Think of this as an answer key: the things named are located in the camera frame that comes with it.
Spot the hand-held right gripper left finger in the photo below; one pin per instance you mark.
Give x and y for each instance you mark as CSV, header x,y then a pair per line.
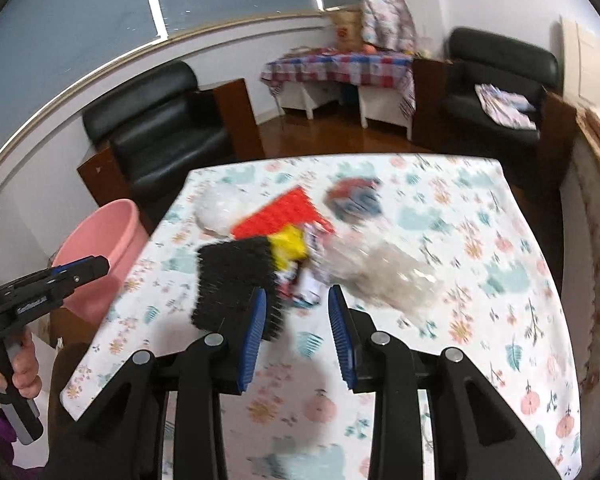
x,y
252,340

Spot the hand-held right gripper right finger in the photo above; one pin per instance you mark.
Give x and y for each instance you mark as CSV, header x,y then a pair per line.
x,y
340,340

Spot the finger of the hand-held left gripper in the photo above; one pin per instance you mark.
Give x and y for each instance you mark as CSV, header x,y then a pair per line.
x,y
80,277
67,270

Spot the pink plastic basin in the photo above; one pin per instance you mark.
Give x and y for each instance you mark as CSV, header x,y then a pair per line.
x,y
105,240

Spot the colourful snack wrapper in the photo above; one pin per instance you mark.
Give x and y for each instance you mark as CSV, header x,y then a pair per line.
x,y
305,290

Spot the black sponge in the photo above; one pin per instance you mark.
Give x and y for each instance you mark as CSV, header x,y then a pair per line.
x,y
230,280

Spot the clear plastic bag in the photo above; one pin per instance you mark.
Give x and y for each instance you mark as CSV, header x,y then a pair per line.
x,y
385,275

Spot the yellow wrapper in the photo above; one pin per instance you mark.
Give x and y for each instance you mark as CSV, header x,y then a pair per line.
x,y
290,245

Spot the red plastic piece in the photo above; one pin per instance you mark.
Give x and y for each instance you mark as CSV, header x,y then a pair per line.
x,y
275,215

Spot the white ball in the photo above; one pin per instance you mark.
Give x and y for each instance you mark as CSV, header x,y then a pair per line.
x,y
217,210

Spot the round red blue wrapper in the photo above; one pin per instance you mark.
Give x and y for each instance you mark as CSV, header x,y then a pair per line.
x,y
352,200

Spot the person's left hand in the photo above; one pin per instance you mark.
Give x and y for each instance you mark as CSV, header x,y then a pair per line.
x,y
25,372

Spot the floral tablecloth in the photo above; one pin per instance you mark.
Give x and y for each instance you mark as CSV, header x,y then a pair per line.
x,y
455,260

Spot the black leather armchair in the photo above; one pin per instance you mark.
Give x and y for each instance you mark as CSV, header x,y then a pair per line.
x,y
155,130
495,60

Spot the checkered tablecloth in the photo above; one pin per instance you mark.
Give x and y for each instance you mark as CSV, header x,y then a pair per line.
x,y
340,67

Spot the patterned cloth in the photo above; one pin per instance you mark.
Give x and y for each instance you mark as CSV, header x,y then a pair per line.
x,y
507,105

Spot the orange fruit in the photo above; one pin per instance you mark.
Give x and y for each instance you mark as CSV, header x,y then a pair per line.
x,y
368,49

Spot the brown paper bag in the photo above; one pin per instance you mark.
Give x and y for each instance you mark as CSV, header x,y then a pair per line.
x,y
345,27

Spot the patterned padded jacket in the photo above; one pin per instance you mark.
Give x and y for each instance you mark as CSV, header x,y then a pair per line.
x,y
385,10

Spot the cream board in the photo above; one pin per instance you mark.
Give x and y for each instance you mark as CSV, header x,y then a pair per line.
x,y
582,60

